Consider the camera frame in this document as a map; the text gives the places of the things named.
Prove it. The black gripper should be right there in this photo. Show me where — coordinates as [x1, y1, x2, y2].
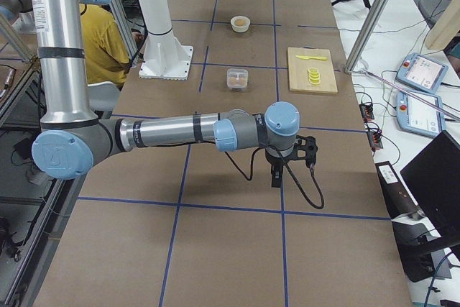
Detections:
[265, 148, 293, 187]

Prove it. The brown egg from bowl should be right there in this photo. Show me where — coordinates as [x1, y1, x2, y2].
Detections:
[234, 18, 246, 27]

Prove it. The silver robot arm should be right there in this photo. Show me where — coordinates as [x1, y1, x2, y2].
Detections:
[32, 0, 300, 186]

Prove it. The clear plastic egg box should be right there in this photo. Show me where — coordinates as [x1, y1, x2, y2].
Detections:
[226, 68, 249, 91]

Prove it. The dark brown box device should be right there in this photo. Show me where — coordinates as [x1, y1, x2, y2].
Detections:
[375, 161, 424, 221]

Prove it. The front yellow lemon slice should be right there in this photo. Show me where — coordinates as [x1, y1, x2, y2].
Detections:
[308, 78, 321, 86]

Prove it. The lower small circuit board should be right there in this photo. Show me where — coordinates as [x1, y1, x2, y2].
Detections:
[367, 128, 383, 152]

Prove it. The small circuit board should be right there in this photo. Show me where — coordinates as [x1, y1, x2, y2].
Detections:
[367, 128, 383, 152]
[359, 102, 374, 122]

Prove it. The bamboo cutting board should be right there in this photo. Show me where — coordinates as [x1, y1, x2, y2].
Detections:
[287, 47, 338, 94]

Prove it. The upper small circuit board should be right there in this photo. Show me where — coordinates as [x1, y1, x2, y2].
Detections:
[359, 102, 374, 122]

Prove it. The yellow plastic knife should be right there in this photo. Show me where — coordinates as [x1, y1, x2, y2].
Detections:
[295, 55, 328, 61]

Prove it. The lower teach pendant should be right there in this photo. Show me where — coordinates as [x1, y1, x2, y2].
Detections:
[396, 91, 446, 138]

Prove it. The teach pendant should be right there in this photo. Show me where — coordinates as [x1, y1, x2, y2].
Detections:
[396, 91, 446, 138]
[396, 52, 449, 94]

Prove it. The cream white bowl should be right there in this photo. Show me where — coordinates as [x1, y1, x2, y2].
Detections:
[230, 16, 251, 33]

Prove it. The upper teach pendant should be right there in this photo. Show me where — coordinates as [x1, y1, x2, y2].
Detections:
[396, 52, 449, 94]

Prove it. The person in yellow shirt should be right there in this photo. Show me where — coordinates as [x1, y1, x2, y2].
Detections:
[80, 4, 130, 88]

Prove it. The wooden beam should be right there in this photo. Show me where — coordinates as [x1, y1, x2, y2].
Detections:
[425, 0, 460, 50]

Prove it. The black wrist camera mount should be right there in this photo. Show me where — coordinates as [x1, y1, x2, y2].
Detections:
[288, 134, 318, 169]

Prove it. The white camera stand pillar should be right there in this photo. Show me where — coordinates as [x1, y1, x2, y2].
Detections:
[138, 0, 193, 81]

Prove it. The aluminium frame post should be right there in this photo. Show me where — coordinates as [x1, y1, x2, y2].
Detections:
[344, 0, 388, 73]

